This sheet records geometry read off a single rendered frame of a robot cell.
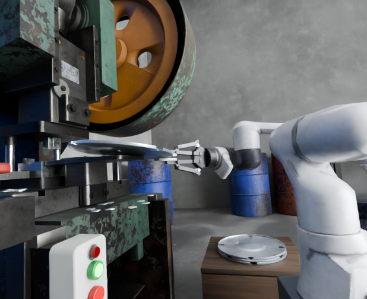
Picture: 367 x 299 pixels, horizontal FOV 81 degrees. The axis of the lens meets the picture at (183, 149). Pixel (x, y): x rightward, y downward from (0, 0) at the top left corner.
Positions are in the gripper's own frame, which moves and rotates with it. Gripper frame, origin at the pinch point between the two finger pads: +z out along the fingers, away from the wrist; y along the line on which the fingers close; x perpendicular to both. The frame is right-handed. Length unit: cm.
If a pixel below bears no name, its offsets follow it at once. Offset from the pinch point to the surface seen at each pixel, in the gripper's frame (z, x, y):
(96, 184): 20.0, -6.3, -7.7
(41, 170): 33.4, -12.6, -3.2
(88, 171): 22.7, -4.2, -4.0
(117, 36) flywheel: 2, -40, 65
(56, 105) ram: 30.2, -10.7, 15.6
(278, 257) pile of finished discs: -44, 9, -39
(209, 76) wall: -228, -216, 171
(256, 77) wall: -279, -152, 156
